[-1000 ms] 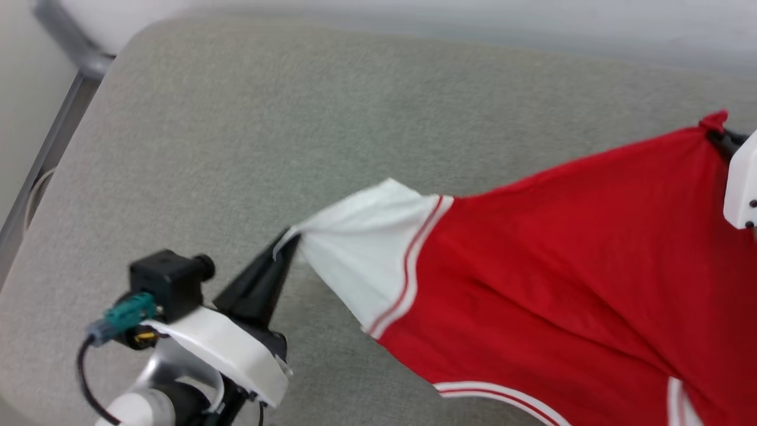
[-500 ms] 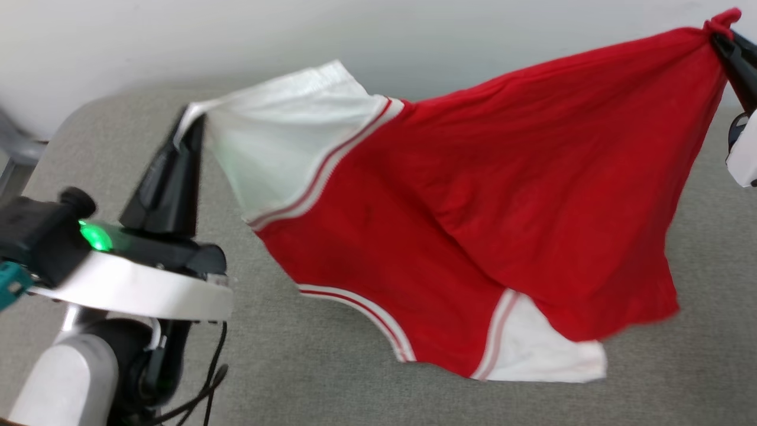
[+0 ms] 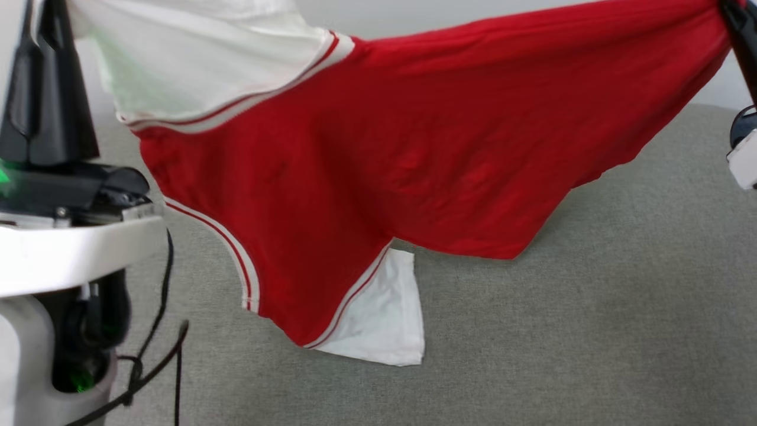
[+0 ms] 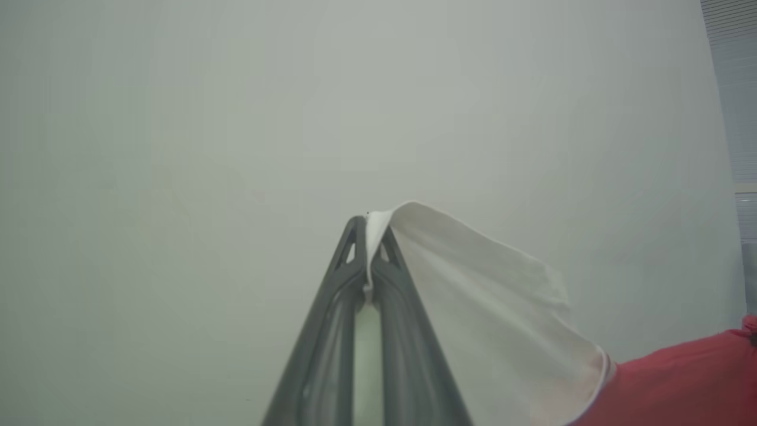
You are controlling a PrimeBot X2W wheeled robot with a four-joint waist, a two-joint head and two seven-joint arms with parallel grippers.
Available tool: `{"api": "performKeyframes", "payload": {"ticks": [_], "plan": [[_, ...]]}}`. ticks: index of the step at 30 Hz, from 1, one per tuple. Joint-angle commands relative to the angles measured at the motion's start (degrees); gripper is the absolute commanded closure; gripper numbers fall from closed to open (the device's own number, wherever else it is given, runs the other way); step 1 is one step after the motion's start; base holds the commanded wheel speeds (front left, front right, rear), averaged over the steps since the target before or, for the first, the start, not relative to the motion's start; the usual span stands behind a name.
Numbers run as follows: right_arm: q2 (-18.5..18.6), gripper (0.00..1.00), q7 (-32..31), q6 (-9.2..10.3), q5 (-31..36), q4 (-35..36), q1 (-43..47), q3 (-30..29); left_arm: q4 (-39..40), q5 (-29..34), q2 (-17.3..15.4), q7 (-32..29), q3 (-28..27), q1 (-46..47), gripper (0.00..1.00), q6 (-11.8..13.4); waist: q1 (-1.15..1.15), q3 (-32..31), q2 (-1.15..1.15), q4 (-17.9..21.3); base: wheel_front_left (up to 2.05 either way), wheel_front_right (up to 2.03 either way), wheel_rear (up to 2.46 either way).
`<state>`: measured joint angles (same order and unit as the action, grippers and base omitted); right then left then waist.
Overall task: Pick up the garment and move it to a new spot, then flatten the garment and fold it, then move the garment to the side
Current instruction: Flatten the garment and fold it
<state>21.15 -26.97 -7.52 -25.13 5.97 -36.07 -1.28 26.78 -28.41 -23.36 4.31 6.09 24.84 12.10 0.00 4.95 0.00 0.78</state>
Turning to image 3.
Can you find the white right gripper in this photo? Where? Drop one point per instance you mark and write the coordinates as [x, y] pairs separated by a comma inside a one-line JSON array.
[[746, 154]]

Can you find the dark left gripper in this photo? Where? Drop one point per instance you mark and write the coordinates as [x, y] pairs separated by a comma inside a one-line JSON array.
[[65, 192]]

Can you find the red and white garment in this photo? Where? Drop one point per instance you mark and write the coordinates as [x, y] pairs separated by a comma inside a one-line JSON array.
[[414, 148]]

